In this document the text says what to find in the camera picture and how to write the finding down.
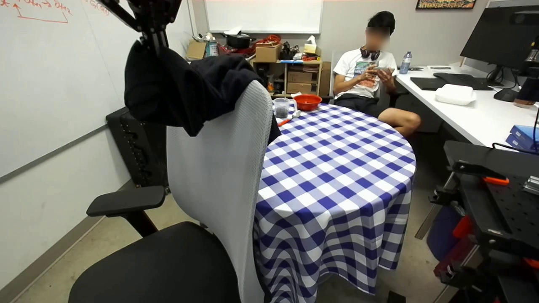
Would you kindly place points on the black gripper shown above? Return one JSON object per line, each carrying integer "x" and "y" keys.
{"x": 154, "y": 12}

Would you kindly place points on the black t-shirt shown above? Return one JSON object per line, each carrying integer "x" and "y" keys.
{"x": 179, "y": 90}

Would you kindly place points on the grey office chair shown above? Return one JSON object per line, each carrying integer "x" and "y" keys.
{"x": 225, "y": 169}

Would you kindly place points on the seated person in white shirt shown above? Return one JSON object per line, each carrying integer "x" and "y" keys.
{"x": 354, "y": 68}

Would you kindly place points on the small cardboard box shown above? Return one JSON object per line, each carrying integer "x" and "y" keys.
{"x": 196, "y": 51}

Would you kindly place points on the black cooking pot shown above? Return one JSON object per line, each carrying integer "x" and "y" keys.
{"x": 238, "y": 41}

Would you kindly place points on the small blank whiteboard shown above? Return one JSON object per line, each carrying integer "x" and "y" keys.
{"x": 263, "y": 16}

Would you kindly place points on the large cardboard box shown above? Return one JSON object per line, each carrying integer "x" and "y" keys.
{"x": 267, "y": 53}

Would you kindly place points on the black suitcase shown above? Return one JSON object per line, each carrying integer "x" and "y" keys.
{"x": 132, "y": 154}

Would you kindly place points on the wooden shelf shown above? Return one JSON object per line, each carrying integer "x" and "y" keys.
{"x": 300, "y": 76}

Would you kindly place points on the white jug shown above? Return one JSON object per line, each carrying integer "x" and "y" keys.
{"x": 311, "y": 46}

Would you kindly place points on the red bowl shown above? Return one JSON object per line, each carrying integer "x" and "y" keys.
{"x": 307, "y": 102}

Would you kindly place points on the blue white checkered tablecloth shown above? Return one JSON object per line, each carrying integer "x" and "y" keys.
{"x": 337, "y": 186}

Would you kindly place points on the clear water bottle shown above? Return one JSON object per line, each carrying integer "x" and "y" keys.
{"x": 405, "y": 63}

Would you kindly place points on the black notebook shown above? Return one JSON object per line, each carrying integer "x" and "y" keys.
{"x": 427, "y": 83}

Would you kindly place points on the framed picture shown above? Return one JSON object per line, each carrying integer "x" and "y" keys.
{"x": 445, "y": 4}

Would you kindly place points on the white plastic pack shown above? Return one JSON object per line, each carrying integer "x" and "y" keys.
{"x": 455, "y": 95}

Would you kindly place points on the black keyboard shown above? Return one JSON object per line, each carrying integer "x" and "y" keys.
{"x": 457, "y": 78}

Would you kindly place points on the black computer monitor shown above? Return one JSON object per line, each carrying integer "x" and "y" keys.
{"x": 499, "y": 34}

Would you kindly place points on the blue box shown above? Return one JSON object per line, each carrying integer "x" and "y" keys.
{"x": 523, "y": 137}

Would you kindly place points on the black robot cart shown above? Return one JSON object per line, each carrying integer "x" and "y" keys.
{"x": 499, "y": 224}

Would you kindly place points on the wall whiteboard with writing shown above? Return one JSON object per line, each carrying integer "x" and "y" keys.
{"x": 56, "y": 85}

